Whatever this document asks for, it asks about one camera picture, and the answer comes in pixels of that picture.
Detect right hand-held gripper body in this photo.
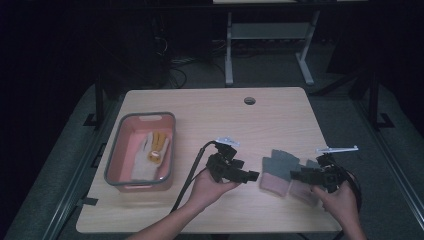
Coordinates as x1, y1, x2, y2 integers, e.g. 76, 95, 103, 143
313, 145, 360, 194

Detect black metal stand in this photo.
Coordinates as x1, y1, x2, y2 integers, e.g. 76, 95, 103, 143
368, 71, 396, 131
83, 74, 106, 130

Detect pink and grey knit glove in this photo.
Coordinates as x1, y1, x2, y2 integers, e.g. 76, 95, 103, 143
288, 159, 323, 208
259, 148, 301, 198

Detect cream and yellow knit glove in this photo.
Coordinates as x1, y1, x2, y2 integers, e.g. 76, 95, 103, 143
130, 131, 161, 183
146, 131, 171, 165

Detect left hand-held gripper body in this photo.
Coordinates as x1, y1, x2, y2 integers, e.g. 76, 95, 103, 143
205, 135, 246, 184

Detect hand-held gripper black cable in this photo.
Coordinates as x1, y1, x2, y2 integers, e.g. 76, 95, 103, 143
343, 169, 364, 214
170, 140, 218, 214

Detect person's right hand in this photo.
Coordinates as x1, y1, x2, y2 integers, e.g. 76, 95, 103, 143
311, 181, 363, 231

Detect white metal desk frame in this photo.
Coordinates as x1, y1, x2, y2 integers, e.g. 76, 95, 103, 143
224, 10, 322, 87

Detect cables on floor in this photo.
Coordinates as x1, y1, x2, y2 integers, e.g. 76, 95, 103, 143
168, 57, 198, 90

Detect pink basket with grey rim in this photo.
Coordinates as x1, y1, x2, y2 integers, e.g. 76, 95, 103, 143
103, 111, 177, 193

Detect left hand-held gripper black cable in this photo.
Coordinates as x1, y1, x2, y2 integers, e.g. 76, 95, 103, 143
170, 140, 218, 214

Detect person's left hand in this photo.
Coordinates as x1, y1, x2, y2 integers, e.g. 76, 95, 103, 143
186, 168, 240, 212

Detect metal frame rail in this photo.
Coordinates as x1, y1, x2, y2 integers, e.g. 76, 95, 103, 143
41, 99, 121, 240
353, 99, 424, 231

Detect right hand-held gripper black cable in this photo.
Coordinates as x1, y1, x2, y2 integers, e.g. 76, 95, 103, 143
343, 169, 364, 214

